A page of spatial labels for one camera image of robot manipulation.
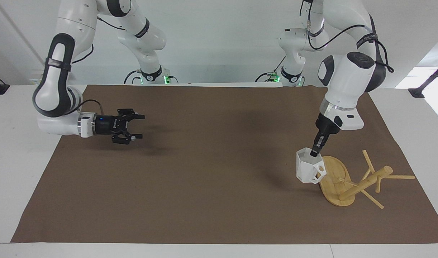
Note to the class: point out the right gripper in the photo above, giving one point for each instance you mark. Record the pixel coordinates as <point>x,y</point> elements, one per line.
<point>104,125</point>

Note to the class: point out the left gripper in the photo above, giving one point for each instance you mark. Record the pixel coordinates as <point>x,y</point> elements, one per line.
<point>324,127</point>

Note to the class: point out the white faceted cup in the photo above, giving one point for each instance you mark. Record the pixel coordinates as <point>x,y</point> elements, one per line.
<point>306,168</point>

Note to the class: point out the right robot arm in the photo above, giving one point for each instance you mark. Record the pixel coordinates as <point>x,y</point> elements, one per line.
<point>57,77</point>

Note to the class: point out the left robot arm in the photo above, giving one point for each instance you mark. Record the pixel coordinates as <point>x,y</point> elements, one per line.
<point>348,75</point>

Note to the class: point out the wooden cup rack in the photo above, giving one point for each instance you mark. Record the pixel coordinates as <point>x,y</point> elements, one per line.
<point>335,179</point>

